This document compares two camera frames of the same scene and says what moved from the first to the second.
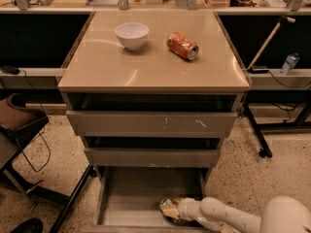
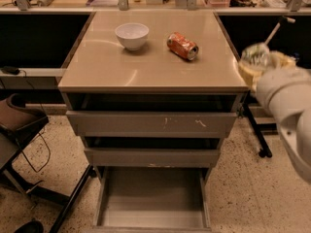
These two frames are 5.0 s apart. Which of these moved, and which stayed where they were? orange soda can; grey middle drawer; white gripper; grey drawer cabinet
Moved: white gripper
Stayed: orange soda can; grey drawer cabinet; grey middle drawer
